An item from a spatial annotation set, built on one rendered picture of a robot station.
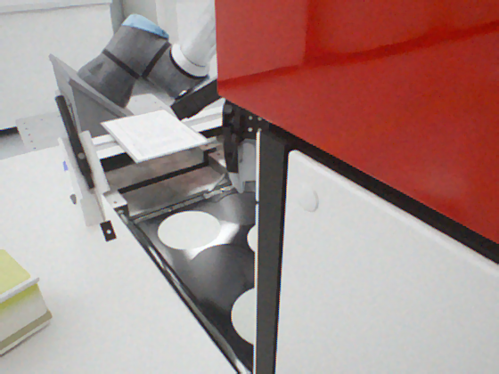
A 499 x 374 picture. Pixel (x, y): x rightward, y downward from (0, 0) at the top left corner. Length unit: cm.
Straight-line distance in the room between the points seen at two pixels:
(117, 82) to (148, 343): 83
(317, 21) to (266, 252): 14
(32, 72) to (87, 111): 241
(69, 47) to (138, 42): 232
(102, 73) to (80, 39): 233
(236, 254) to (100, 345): 26
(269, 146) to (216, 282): 39
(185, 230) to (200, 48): 55
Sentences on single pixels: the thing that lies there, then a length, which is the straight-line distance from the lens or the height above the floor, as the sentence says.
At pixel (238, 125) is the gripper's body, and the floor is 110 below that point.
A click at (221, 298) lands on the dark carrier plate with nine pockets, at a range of 57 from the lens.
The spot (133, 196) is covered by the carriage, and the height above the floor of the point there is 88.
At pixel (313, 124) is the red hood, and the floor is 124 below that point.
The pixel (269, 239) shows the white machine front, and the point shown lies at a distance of 25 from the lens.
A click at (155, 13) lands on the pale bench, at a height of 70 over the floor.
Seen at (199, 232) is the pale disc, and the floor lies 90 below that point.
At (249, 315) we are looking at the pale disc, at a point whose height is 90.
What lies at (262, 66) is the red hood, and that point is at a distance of 22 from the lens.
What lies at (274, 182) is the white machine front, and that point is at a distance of 23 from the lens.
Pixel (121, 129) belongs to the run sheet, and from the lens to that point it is 88.
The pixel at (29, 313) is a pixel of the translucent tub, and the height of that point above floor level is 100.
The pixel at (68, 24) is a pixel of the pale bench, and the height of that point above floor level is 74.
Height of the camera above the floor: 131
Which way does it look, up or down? 33 degrees down
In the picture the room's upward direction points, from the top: straight up
